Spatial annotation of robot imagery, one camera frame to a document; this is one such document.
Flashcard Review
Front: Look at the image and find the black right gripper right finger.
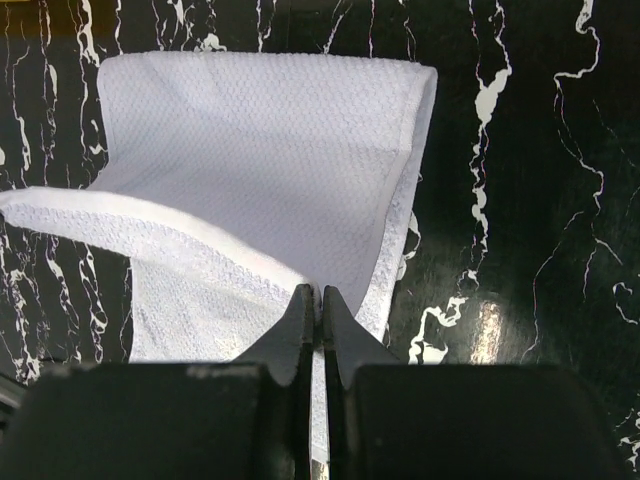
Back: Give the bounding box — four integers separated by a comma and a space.
322, 286, 629, 479

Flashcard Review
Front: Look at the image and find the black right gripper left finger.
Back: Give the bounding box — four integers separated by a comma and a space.
1, 285, 313, 479

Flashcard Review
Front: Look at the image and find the white waffle towel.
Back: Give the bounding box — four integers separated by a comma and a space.
1, 52, 438, 464

